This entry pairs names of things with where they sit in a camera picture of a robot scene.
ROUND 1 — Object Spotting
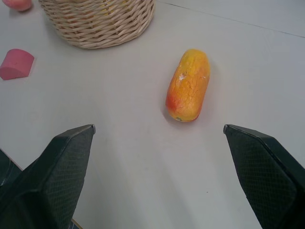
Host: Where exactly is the pink half-round foam block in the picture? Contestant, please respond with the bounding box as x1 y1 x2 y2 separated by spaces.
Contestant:
0 48 35 81

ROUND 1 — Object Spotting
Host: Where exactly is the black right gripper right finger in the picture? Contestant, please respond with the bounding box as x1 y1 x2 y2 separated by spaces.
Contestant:
223 124 305 229

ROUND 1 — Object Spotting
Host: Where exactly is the yellow orange mango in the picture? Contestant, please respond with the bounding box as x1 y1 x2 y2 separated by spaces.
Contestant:
165 48 211 123

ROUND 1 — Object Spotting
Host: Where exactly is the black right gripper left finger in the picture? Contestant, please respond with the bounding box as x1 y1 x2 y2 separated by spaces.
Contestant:
0 124 96 229

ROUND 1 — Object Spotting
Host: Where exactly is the red pink apple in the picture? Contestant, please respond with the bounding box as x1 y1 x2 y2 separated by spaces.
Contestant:
3 0 33 12

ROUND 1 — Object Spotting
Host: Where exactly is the woven wicker basket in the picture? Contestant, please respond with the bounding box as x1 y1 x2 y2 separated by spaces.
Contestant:
38 0 157 50

